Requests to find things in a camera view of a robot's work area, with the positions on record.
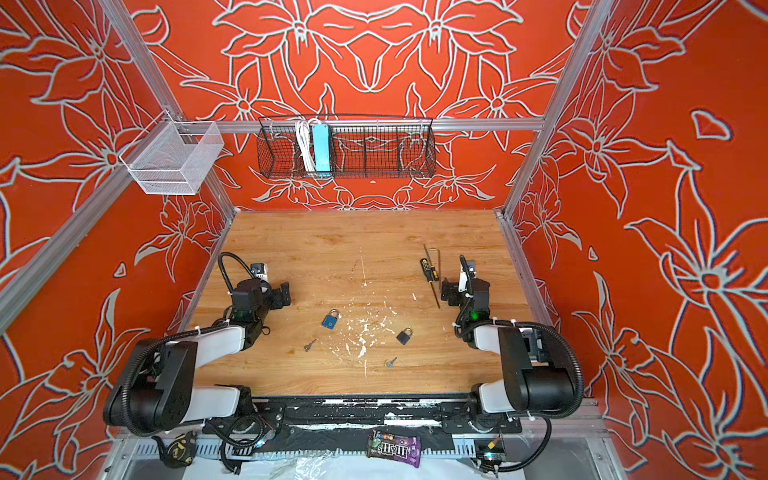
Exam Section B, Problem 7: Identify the black yellow tape measure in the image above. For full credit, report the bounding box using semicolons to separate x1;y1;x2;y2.
151;431;197;469

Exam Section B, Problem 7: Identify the thin metal rod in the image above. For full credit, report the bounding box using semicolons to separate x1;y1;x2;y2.
435;248;442;293

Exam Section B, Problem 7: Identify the blue padlock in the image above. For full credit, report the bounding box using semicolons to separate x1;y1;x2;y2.
321;309;340;330

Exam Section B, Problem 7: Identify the clear plastic sheet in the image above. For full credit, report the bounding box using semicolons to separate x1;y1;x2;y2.
250;454;358;479

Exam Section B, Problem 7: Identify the blue white box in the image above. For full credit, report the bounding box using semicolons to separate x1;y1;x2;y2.
312;123;331;177

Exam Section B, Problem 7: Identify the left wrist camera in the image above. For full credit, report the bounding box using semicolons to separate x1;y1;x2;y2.
250;263;268;282

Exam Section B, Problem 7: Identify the clear mesh basket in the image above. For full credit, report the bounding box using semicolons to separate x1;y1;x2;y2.
120;121;224;196

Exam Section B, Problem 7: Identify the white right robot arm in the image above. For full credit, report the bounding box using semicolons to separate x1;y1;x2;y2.
441;255;585;419

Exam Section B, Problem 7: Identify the white cable bundle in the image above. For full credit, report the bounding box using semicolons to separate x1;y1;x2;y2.
295;119;318;174

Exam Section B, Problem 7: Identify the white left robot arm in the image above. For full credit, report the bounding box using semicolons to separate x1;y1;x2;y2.
102;252;292;437

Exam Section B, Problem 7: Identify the purple candy bag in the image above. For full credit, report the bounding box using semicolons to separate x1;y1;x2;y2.
365;430;422;468

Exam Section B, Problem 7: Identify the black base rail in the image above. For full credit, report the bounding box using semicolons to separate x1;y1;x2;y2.
203;393;522;456

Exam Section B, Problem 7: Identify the black padlock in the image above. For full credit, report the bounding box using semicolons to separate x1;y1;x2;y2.
396;328;412;345

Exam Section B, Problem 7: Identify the black wire basket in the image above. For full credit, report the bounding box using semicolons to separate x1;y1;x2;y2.
256;116;437;180

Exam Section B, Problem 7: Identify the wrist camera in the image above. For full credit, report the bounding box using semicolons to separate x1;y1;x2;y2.
250;263;268;282
458;257;476;292

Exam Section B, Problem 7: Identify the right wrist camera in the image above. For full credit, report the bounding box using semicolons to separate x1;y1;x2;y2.
458;257;476;292

